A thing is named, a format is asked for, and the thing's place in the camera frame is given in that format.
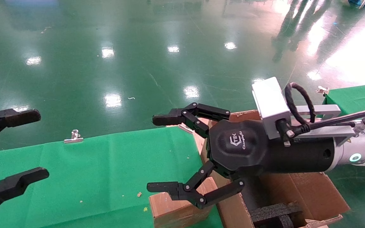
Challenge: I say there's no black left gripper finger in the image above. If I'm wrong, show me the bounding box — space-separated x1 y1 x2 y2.
0 167 49 219
0 109 41 148

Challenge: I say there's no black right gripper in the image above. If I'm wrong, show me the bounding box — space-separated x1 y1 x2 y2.
147 102 336 209

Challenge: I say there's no small brown cardboard box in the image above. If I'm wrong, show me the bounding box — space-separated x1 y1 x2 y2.
149 177 221 228

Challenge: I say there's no large open brown carton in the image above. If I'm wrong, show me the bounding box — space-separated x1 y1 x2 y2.
193 109 351 228

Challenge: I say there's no large green tablecloth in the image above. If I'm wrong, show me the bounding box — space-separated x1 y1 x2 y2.
0 127 224 228

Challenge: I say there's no black foam insert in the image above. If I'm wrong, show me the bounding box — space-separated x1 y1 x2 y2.
249 203 303 228

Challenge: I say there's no green cloth side table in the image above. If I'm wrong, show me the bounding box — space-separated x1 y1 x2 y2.
322 83 365 119

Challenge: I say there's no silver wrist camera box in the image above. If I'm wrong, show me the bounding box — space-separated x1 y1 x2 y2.
252 77 292 140

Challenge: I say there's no silver camera mount bracket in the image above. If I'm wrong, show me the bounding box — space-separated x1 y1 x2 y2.
291 104 365 140

